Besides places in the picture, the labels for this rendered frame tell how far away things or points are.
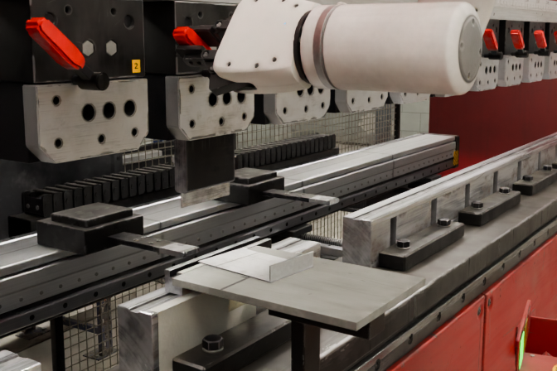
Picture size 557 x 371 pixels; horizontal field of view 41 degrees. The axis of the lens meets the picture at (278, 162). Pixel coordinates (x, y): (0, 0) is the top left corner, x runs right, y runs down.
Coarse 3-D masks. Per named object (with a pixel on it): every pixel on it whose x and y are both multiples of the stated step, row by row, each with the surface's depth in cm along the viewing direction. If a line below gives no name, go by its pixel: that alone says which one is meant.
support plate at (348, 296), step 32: (288, 256) 103; (192, 288) 92; (256, 288) 90; (288, 288) 90; (320, 288) 90; (352, 288) 90; (384, 288) 90; (416, 288) 92; (320, 320) 82; (352, 320) 80
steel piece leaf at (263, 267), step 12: (312, 252) 98; (228, 264) 99; (240, 264) 99; (252, 264) 99; (264, 264) 99; (276, 264) 92; (288, 264) 94; (300, 264) 96; (312, 264) 98; (252, 276) 94; (264, 276) 94; (276, 276) 92; (288, 276) 94
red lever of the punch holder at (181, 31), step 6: (174, 30) 83; (180, 30) 83; (186, 30) 83; (192, 30) 84; (174, 36) 83; (180, 36) 83; (186, 36) 83; (192, 36) 83; (198, 36) 84; (180, 42) 84; (186, 42) 83; (192, 42) 83; (198, 42) 84; (204, 42) 85; (210, 48) 86; (204, 72) 90
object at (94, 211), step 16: (80, 208) 116; (96, 208) 116; (112, 208) 116; (128, 208) 116; (48, 224) 112; (64, 224) 111; (80, 224) 110; (96, 224) 111; (112, 224) 112; (128, 224) 115; (48, 240) 113; (64, 240) 110; (80, 240) 108; (96, 240) 110; (112, 240) 111; (128, 240) 109; (144, 240) 109; (160, 240) 109; (176, 256) 104
